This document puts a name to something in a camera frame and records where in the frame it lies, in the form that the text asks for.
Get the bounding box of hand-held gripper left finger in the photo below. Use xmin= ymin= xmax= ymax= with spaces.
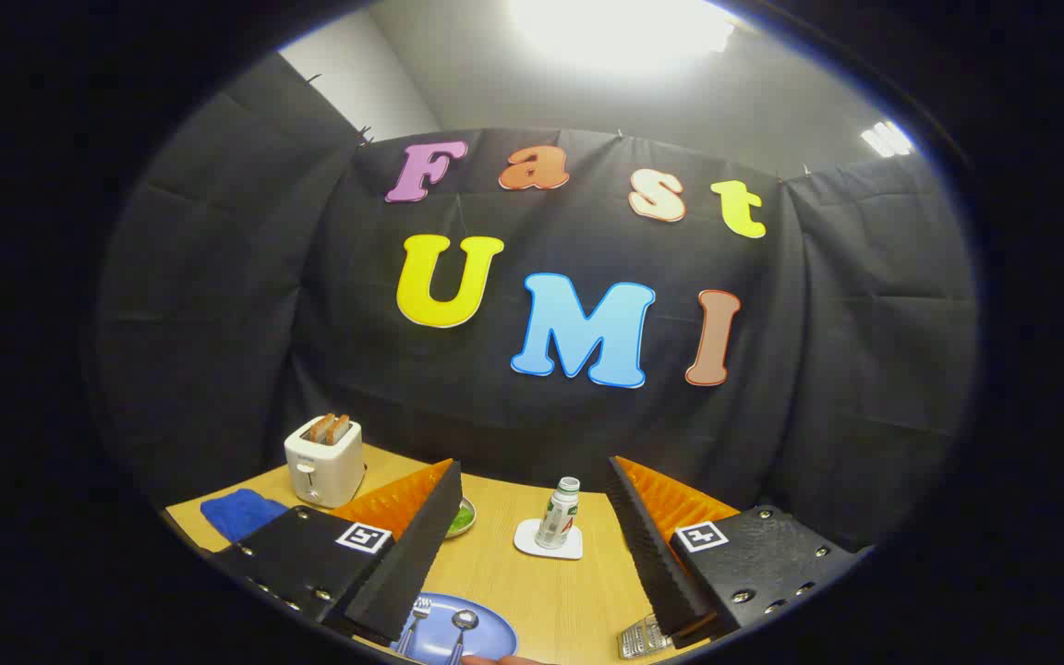
xmin=209 ymin=459 xmax=465 ymax=646

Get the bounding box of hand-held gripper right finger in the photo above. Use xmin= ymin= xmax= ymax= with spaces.
xmin=608 ymin=455 xmax=865 ymax=641

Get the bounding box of white square coaster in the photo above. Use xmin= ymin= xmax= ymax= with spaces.
xmin=514 ymin=518 xmax=585 ymax=561

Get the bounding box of large ceiling light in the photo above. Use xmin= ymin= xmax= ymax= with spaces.
xmin=509 ymin=0 xmax=738 ymax=77

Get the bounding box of small ceiling light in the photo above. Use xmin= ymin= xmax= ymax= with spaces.
xmin=860 ymin=120 xmax=916 ymax=159

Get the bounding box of blue cloth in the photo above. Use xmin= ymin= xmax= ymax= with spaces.
xmin=200 ymin=489 xmax=291 ymax=543

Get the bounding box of white toaster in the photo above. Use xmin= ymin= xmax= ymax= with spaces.
xmin=284 ymin=420 xmax=367 ymax=508

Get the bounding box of metal wire cutlery basket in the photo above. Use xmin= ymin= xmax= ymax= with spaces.
xmin=618 ymin=615 xmax=676 ymax=660

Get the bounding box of checked handle fork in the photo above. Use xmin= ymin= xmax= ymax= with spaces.
xmin=396 ymin=597 xmax=433 ymax=655

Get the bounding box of blue round plate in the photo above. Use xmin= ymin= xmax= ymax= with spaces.
xmin=391 ymin=592 xmax=519 ymax=664

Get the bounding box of white drink can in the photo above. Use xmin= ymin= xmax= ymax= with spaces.
xmin=535 ymin=477 xmax=582 ymax=550

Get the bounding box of checked handle spoon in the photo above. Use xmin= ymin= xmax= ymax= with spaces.
xmin=444 ymin=610 xmax=480 ymax=664

